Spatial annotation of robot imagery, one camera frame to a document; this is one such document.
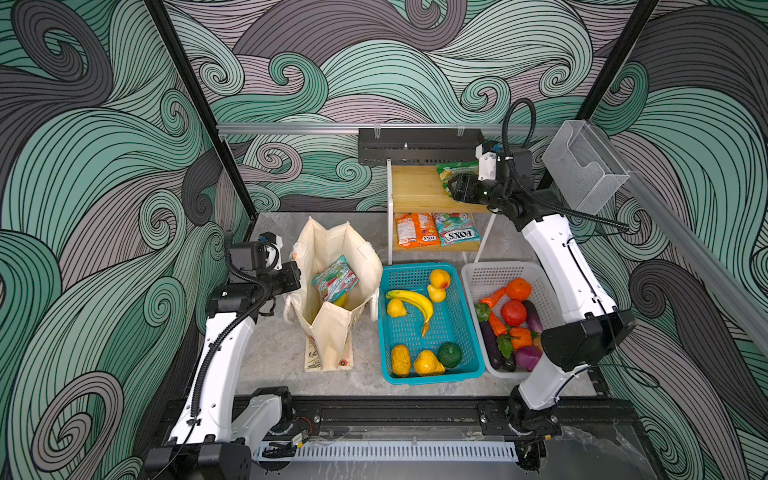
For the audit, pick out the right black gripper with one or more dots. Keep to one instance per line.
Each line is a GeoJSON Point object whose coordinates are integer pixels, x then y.
{"type": "Point", "coordinates": [470, 183]}

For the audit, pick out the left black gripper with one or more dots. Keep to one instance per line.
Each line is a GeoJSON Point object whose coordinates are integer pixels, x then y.
{"type": "Point", "coordinates": [290, 271]}

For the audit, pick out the blue-red candy bag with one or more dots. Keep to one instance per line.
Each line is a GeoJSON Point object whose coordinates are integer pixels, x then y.
{"type": "Point", "coordinates": [335, 280]}

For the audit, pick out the floral canvas tote bag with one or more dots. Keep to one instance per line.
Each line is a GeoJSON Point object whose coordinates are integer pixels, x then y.
{"type": "Point", "coordinates": [326, 326]}

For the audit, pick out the yellow lemon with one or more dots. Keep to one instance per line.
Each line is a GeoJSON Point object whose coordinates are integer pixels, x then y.
{"type": "Point", "coordinates": [436, 295]}

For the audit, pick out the green-yellow candy bag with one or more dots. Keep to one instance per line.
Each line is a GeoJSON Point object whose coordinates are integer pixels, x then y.
{"type": "Point", "coordinates": [447, 171]}

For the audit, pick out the yellow banana bunch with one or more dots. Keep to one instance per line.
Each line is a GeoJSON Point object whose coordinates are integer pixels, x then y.
{"type": "Point", "coordinates": [341, 300]}

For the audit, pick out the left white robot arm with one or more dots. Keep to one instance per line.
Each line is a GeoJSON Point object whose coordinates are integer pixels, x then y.
{"type": "Point", "coordinates": [208, 441]}

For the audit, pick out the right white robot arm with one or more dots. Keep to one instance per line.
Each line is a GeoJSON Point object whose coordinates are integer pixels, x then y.
{"type": "Point", "coordinates": [594, 325]}

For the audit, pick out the green Fox's candy bag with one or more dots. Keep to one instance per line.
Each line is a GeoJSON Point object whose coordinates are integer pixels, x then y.
{"type": "Point", "coordinates": [455, 228]}

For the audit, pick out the orange candy bag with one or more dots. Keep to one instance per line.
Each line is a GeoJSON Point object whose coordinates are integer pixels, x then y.
{"type": "Point", "coordinates": [415, 230]}

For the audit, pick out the white wooden two-tier shelf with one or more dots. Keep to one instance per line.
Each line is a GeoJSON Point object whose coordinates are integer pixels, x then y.
{"type": "Point", "coordinates": [417, 188]}

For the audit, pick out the yellow-red mango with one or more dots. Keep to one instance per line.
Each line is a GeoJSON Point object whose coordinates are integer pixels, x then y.
{"type": "Point", "coordinates": [440, 279]}

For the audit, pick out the orange tomato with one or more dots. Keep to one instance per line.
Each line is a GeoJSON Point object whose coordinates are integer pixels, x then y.
{"type": "Point", "coordinates": [518, 289]}

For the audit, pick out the small yellow pear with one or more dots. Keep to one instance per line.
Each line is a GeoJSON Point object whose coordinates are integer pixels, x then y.
{"type": "Point", "coordinates": [396, 308]}

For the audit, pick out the single yellow banana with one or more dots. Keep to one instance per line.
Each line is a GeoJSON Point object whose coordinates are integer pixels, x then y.
{"type": "Point", "coordinates": [417, 300]}

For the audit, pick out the white plastic basket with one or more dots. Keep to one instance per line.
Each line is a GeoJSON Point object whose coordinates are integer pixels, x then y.
{"type": "Point", "coordinates": [483, 279]}

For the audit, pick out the red tomato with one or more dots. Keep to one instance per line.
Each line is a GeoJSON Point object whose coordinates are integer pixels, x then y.
{"type": "Point", "coordinates": [514, 313]}

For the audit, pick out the yellow corn cob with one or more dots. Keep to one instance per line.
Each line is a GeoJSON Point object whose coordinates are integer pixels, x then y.
{"type": "Point", "coordinates": [400, 361]}

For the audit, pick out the teal plastic basket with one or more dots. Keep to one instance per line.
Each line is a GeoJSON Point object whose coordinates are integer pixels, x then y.
{"type": "Point", "coordinates": [451, 322]}

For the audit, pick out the small dark eggplant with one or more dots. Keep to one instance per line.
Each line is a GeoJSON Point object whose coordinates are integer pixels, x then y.
{"type": "Point", "coordinates": [533, 320]}

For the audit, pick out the purple eggplant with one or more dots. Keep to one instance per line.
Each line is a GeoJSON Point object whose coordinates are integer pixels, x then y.
{"type": "Point", "coordinates": [490, 343]}

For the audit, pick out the orange bell pepper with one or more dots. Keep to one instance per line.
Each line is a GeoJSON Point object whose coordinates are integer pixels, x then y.
{"type": "Point", "coordinates": [520, 337]}

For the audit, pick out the green avocado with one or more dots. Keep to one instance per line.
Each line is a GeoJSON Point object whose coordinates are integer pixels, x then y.
{"type": "Point", "coordinates": [449, 355]}

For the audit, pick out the purple red onion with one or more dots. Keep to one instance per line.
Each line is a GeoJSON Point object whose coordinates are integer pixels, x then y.
{"type": "Point", "coordinates": [527, 357]}

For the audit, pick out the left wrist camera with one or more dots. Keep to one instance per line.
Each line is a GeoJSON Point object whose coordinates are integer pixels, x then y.
{"type": "Point", "coordinates": [260, 256]}

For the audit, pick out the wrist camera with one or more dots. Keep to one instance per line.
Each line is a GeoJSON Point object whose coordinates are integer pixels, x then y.
{"type": "Point", "coordinates": [494, 163]}
{"type": "Point", "coordinates": [260, 256]}

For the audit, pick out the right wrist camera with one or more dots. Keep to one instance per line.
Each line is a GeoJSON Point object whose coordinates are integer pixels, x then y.
{"type": "Point", "coordinates": [494, 163]}

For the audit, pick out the black metal wall tray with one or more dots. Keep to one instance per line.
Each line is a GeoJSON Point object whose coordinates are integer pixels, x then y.
{"type": "Point", "coordinates": [418, 146]}

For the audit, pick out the clear acrylic wall holder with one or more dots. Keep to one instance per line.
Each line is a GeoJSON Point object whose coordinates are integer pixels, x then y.
{"type": "Point", "coordinates": [585, 165]}

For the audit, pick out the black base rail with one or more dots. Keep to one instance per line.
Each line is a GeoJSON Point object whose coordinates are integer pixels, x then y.
{"type": "Point", "coordinates": [331, 416]}

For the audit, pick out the white slotted cable duct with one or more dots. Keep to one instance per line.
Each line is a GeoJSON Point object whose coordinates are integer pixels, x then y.
{"type": "Point", "coordinates": [363, 451]}

